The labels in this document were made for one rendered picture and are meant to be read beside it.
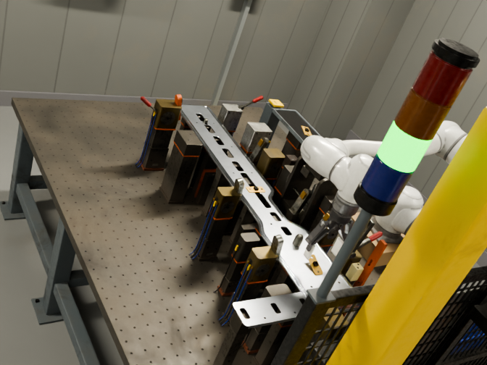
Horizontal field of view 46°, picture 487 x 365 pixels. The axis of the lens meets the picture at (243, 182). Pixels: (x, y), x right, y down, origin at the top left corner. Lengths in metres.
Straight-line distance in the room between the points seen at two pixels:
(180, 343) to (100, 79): 2.93
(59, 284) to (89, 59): 2.16
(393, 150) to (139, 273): 1.52
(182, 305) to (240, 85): 3.32
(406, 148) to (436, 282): 0.28
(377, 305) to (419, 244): 0.17
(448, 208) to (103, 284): 1.46
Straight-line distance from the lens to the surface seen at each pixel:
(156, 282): 2.28
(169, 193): 2.67
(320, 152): 1.95
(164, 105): 2.70
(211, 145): 2.62
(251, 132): 2.66
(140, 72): 4.74
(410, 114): 0.93
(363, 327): 1.23
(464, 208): 1.03
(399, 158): 0.95
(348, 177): 1.90
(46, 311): 2.99
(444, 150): 2.33
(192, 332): 2.15
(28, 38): 4.37
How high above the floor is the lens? 2.25
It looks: 31 degrees down
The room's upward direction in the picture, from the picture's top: 22 degrees clockwise
